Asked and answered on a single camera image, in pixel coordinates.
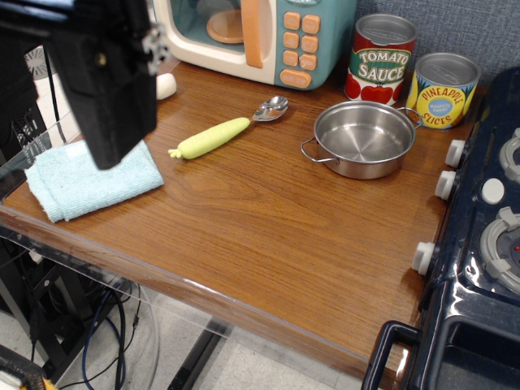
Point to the pineapple slices can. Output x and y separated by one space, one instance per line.
442 89

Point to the small steel pot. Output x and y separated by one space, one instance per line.
362 140

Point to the black table leg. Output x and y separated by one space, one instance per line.
198 356

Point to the white stove knob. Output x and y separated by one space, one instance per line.
422 257
445 184
455 152

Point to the white stove knob bottom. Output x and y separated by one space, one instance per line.
422 257

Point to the spoon with green handle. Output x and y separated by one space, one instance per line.
218 135

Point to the white stove knob top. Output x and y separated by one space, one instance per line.
455 152

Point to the toy microwave oven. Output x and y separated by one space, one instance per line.
291 44

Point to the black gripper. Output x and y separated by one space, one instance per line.
107 55

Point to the dark blue toy stove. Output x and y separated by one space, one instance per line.
468 334

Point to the tomato sauce can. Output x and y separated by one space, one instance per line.
382 50

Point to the light blue folded cloth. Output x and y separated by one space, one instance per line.
68 184

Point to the plush toy mushroom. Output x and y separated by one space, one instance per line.
166 86

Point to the white stove knob middle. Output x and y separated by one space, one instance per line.
445 184

